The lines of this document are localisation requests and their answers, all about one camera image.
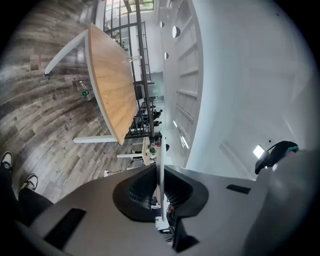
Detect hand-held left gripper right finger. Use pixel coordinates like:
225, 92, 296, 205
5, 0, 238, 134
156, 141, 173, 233
163, 164, 263, 256

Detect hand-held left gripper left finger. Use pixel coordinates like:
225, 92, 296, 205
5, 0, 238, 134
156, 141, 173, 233
29, 164, 171, 256

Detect wooden top white-leg table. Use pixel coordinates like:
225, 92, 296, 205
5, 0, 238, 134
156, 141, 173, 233
44, 22, 140, 146

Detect person's right leg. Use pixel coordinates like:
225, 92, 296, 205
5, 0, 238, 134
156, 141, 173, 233
14, 187, 55, 227

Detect square ceiling light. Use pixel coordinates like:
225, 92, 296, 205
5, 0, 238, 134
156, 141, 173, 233
252, 144, 266, 159

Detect person's right shoe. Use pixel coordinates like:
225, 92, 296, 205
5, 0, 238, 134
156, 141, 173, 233
19, 173, 39, 192

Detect person's shoe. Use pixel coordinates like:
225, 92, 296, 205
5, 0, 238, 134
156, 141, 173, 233
19, 173, 39, 192
0, 151, 14, 173

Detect small wooden white-legged table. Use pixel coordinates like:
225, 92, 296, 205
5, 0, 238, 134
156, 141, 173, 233
116, 136, 157, 171

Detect person's black-white sneakers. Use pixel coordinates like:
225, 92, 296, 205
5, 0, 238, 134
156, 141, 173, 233
0, 166, 20, 208

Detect person's left shoe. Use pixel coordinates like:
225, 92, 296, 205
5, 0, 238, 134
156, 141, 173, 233
0, 151, 14, 173

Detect green-label water bottle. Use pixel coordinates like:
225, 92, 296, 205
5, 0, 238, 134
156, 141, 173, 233
78, 80, 93, 102

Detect frosted glass partition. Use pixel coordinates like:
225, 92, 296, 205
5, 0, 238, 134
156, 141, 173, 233
149, 71, 165, 102

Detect black-framed window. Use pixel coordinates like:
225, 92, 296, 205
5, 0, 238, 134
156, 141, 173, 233
104, 0, 155, 25

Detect black power cable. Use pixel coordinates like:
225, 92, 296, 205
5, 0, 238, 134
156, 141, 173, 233
107, 159, 137, 175

